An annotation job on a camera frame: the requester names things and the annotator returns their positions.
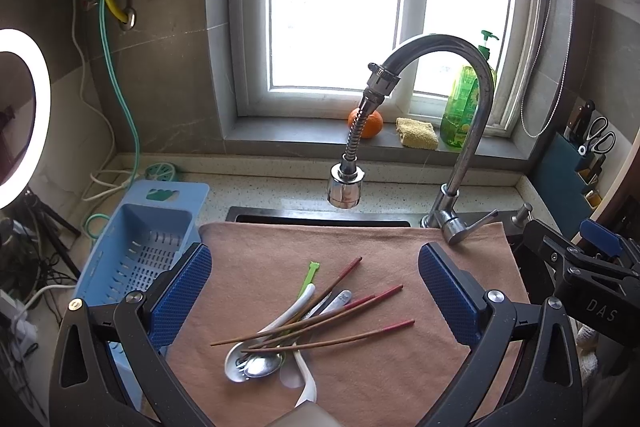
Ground chrome sink faucet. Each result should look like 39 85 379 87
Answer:
326 33 500 246

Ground black kitchen sink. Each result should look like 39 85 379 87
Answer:
224 206 424 228

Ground green round drain cover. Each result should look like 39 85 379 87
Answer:
144 162 177 182

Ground teal knife holder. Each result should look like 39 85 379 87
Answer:
529 133 602 239

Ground scissors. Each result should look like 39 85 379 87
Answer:
578 116 616 156

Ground white ceramic spoon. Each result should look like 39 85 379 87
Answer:
279 350 318 407

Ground wooden chopstick red tip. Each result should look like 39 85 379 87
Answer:
209 295 378 347
247 285 404 351
241 319 417 355
285 256 362 326

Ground green plastic spoon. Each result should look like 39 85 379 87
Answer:
298 261 320 296

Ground green hose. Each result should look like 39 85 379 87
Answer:
83 0 143 241

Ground green dish soap bottle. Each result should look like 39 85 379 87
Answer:
439 29 500 150

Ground metal spoon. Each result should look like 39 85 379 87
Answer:
242 353 284 379

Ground white ring light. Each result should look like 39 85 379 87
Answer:
0 27 53 212

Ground yellow sponge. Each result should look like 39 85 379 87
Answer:
396 117 438 150

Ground blue plastic drainer basket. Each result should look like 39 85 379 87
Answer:
74 178 212 410

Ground white spoon long handle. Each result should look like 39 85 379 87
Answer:
224 283 316 384

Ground pink cloth mat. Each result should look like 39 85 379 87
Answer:
164 221 532 427

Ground black-handled knife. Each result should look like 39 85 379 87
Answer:
570 100 596 143

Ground orange tangerine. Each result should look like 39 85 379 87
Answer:
347 108 384 140

